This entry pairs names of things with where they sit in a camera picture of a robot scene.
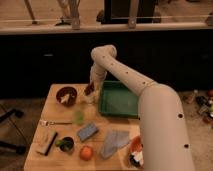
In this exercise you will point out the grey folded cloth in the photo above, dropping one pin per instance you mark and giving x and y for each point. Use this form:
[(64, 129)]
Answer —
[(114, 140)]

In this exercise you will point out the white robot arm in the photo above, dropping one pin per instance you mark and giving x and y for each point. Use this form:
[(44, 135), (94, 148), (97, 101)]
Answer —
[(164, 136)]

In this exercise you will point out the white dish brush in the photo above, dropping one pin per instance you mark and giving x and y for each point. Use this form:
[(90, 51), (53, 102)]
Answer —
[(136, 158)]

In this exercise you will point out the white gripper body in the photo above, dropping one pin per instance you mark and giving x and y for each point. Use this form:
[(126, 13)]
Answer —
[(97, 76)]

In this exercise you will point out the metal fork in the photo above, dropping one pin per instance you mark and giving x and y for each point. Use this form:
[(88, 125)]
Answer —
[(49, 123)]

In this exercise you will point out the orange fruit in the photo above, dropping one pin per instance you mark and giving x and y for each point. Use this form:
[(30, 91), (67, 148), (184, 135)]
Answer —
[(86, 153)]

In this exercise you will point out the blue sponge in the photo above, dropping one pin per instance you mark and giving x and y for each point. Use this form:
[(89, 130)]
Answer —
[(87, 131)]

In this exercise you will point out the white item in bowl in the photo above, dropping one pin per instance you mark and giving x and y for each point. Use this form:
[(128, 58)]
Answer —
[(65, 98)]

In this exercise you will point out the orange bowl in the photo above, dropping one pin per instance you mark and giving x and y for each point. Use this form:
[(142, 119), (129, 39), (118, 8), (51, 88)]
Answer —
[(135, 145)]

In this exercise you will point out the dark grape bunch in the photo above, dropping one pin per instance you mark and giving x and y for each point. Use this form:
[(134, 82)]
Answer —
[(89, 89)]

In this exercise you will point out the dark cup with greens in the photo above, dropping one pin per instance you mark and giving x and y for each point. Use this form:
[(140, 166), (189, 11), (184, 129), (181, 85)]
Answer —
[(65, 145)]

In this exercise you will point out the small green cup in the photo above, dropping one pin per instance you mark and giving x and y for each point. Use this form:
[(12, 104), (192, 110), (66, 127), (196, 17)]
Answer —
[(78, 117)]

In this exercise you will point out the wooden block eraser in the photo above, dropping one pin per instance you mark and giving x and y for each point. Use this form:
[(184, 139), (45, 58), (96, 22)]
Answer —
[(46, 142)]

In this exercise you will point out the white paper cup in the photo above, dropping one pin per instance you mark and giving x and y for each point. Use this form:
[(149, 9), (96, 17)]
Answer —
[(91, 98)]

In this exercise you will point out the dark brown bowl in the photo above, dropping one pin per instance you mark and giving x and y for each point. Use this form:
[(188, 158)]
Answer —
[(67, 90)]

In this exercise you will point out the green plastic tray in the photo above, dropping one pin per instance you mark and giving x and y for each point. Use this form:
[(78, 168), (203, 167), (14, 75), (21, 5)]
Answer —
[(116, 100)]

